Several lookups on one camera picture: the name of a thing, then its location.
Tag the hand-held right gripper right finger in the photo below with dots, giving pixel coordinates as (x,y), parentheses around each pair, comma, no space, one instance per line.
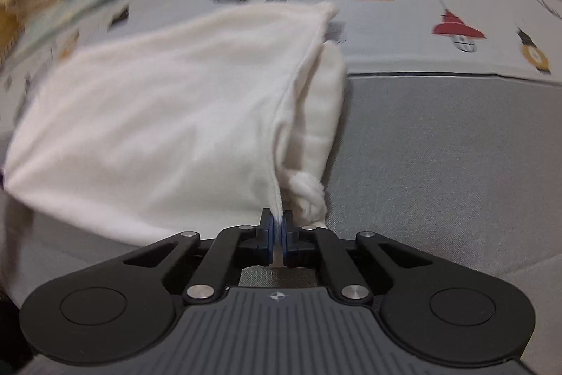
(286,239)

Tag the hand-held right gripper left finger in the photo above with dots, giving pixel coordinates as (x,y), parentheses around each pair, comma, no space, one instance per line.
(274,235)

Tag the white garment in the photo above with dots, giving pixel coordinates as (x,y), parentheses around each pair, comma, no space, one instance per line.
(153,116)

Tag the grey printed bed sheet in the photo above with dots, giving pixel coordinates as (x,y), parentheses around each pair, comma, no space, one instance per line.
(439,137)

